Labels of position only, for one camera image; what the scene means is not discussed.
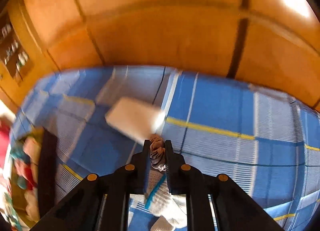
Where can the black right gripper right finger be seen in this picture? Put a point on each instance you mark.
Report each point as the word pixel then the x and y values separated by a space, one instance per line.
pixel 213 203

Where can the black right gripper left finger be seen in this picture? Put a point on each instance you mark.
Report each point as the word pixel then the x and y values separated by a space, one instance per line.
pixel 102 201

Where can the white knitted socks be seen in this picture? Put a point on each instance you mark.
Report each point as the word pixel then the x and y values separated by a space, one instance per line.
pixel 171 210

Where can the brown patterned scrunchie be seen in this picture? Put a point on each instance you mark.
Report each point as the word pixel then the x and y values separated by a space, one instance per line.
pixel 157 152

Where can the red fluffy sponge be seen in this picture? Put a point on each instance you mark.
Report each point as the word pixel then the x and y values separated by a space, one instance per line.
pixel 25 176

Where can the blue plush bear pink dress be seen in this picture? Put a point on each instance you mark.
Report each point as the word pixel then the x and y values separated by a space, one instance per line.
pixel 18 156

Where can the pink towel blue band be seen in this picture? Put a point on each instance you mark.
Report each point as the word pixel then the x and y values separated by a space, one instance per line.
pixel 33 149

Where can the clear plastic bag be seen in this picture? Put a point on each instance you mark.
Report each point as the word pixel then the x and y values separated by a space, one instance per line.
pixel 32 206

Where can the gold shallow box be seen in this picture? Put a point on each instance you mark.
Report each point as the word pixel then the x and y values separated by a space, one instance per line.
pixel 45 190

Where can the blue plaid bed cover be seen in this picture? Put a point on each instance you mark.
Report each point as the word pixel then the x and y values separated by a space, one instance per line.
pixel 265 140

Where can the red bag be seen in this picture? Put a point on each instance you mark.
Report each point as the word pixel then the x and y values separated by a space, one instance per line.
pixel 4 140

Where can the wooden door with shelves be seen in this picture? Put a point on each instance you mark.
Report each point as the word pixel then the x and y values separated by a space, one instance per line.
pixel 23 57

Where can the wooden wardrobe wall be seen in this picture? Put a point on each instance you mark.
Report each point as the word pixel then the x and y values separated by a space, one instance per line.
pixel 272 43

